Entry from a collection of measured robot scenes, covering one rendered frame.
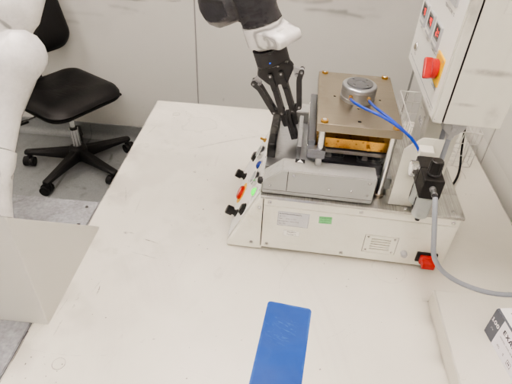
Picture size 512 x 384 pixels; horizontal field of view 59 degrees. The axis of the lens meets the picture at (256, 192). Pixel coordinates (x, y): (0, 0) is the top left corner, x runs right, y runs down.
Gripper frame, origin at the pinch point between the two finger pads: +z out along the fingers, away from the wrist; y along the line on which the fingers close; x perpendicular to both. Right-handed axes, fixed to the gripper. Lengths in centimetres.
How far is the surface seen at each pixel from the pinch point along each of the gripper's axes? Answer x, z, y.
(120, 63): -139, 14, 115
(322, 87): -4.2, -5.9, -8.9
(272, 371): 50, 26, 7
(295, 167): 14.5, 2.9, -1.2
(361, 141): 10.0, 2.2, -16.1
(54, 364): 55, 12, 47
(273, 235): 16.9, 20.2, 8.6
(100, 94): -105, 17, 114
